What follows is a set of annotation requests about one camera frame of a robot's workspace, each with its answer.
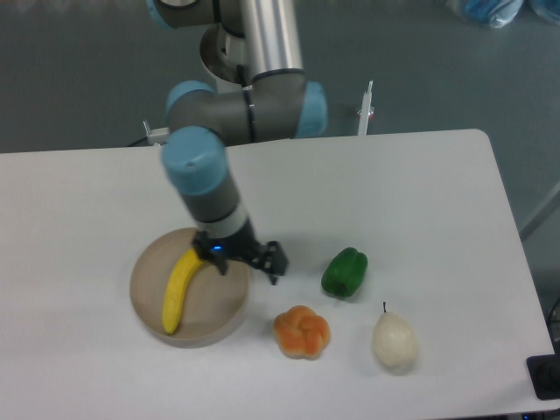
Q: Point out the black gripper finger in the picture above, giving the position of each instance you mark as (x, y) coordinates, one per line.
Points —
(211, 251)
(270, 259)

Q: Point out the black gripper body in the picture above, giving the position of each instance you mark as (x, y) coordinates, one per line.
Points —
(240, 244)

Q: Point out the yellow banana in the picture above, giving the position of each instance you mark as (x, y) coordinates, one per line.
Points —
(181, 275)

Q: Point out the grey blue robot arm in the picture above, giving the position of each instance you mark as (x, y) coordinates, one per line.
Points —
(275, 101)

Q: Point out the beige round plate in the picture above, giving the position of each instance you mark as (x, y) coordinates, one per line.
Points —
(213, 305)

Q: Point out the green bell pepper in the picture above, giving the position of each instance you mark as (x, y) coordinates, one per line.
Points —
(345, 273)

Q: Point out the orange knotted bread roll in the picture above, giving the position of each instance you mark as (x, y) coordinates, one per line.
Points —
(301, 333)

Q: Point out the white pear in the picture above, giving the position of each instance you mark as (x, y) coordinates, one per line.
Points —
(394, 342)

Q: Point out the grey metal table leg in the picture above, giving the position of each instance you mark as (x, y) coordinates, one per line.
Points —
(543, 210)

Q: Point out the black device at table edge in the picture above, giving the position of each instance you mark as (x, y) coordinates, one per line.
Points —
(544, 374)

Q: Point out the blue plastic bag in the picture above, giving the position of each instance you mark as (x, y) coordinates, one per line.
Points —
(497, 13)

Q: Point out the white left support bracket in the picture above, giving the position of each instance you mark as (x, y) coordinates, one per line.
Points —
(155, 136)

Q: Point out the white support bracket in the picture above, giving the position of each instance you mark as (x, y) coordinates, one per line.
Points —
(366, 110)
(155, 136)

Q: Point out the white right support bracket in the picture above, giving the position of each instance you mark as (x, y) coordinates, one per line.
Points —
(366, 110)

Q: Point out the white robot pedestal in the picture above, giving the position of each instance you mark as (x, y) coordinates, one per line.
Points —
(219, 57)

